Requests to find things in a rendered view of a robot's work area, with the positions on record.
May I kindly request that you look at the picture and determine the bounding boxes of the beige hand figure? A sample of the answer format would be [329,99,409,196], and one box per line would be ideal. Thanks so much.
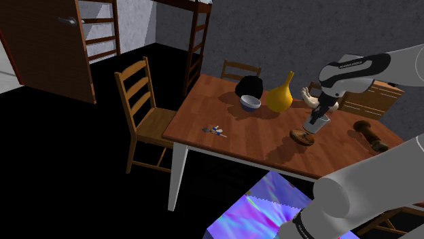
[300,86,340,112]

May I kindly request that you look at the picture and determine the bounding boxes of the wooden ladder-back chair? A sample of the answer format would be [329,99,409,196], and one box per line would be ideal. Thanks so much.
[307,81,323,98]
[113,56,177,175]
[355,202,424,237]
[220,59,262,82]

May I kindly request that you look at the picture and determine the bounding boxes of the grey cup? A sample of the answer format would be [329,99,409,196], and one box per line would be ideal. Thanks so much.
[302,113,332,134]

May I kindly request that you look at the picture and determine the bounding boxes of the round brown wooden dish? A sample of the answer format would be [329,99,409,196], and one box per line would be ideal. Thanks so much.
[289,128,315,147]

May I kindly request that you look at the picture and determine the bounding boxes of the light wooden chest of drawers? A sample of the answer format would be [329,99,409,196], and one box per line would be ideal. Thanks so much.
[337,79,406,121]

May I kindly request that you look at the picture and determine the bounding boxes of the yellow long-necked vase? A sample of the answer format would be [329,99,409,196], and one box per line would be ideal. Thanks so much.
[266,71,296,113]

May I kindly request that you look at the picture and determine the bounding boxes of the brown wooden pepper mill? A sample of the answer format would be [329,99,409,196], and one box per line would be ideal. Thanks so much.
[353,120,389,153]

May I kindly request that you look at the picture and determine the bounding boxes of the blue and white bowl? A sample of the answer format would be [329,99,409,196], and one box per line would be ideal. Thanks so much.
[239,94,262,113]

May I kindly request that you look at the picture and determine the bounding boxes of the black round pot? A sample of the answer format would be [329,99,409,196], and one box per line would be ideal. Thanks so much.
[234,75,264,100]

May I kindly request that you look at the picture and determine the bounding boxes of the small blue and white keys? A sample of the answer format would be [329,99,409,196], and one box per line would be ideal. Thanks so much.
[201,124,229,139]

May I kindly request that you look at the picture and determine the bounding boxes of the wooden table with white legs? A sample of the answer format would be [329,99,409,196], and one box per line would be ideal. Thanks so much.
[162,73,406,212]

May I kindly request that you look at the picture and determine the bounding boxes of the purple patterned robot stand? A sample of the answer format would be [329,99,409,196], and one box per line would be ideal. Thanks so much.
[202,170,361,239]

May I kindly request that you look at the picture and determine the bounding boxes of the dark wooden loft bed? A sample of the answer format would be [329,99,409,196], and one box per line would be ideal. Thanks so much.
[76,0,213,98]

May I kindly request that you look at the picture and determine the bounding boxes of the brown wooden door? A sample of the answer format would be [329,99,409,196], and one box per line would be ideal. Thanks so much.
[0,0,98,105]

